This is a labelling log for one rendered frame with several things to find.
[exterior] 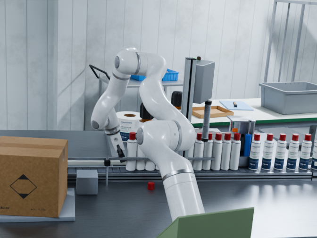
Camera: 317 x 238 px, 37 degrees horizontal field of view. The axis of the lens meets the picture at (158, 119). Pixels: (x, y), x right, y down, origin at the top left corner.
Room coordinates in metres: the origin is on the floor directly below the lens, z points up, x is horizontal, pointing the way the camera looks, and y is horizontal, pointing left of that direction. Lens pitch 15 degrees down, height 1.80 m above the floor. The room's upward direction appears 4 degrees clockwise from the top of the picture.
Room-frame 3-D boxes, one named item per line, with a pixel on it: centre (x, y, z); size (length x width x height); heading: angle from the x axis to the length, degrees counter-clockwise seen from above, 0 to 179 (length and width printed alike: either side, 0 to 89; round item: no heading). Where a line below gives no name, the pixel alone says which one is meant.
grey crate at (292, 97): (4.35, -1.27, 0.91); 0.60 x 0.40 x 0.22; 117
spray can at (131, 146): (2.32, 0.13, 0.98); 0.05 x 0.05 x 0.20
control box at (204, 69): (2.30, -0.18, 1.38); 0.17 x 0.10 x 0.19; 156
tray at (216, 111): (3.95, -0.44, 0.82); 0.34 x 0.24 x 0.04; 119
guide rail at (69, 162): (2.34, 0.23, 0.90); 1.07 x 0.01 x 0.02; 101
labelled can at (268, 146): (2.47, -0.61, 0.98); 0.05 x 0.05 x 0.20
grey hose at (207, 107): (2.30, -0.24, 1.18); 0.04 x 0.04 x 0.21
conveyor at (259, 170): (2.36, -0.06, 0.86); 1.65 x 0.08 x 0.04; 101
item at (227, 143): (2.43, -0.38, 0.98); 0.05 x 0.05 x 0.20
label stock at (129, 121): (2.88, 0.18, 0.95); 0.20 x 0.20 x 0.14
